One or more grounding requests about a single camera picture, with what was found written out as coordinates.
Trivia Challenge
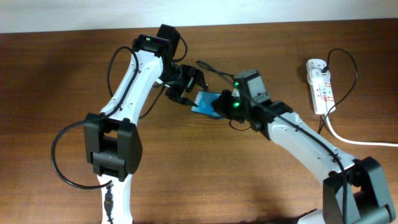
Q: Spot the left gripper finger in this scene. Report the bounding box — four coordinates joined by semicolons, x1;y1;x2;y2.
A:
174;96;198;107
193;69;208;91

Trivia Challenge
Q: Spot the blue Samsung Galaxy smartphone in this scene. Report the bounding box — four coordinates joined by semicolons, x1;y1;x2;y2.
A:
191;91;224;119

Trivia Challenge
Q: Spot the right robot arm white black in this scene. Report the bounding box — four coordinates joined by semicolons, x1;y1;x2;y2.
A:
211;70;397;224

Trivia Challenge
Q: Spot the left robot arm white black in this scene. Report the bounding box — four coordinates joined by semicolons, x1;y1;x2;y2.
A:
83;24;208;223

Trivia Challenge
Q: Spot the white charger adapter plug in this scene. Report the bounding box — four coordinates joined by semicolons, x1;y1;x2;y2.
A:
306;58;330;84

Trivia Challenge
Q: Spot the white power strip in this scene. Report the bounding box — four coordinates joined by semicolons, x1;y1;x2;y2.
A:
307;70;335;115

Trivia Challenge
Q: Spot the black USB charging cable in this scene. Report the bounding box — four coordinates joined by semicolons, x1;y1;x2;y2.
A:
317;48;359;135

